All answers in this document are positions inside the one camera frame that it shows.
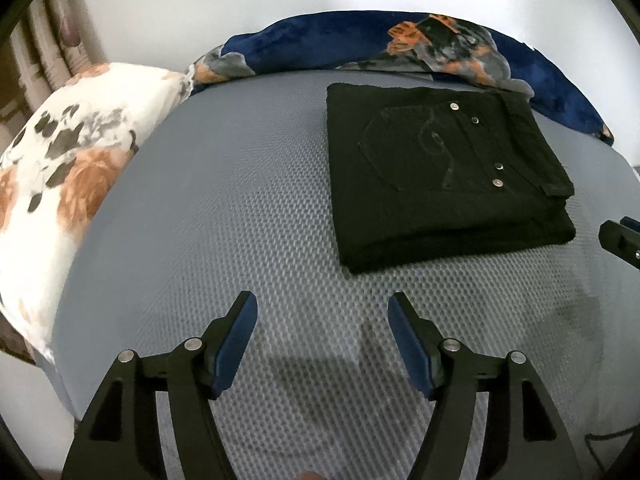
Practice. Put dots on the grey mesh bed mat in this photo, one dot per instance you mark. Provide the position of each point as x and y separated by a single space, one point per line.
225 220

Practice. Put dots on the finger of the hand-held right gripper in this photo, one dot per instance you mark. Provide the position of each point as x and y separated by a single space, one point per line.
620 240

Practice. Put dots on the white floral pillow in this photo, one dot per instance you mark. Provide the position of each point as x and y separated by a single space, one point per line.
65 200

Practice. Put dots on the blue printed blanket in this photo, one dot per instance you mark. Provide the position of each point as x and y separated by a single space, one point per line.
310 45

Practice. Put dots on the patterned curtain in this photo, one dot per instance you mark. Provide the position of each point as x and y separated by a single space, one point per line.
50 25

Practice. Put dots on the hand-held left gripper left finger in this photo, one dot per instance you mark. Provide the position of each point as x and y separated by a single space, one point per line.
235 340

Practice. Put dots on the black pants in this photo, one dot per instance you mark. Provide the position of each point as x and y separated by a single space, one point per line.
440 200

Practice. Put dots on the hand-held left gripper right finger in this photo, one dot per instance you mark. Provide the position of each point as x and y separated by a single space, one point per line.
410 345

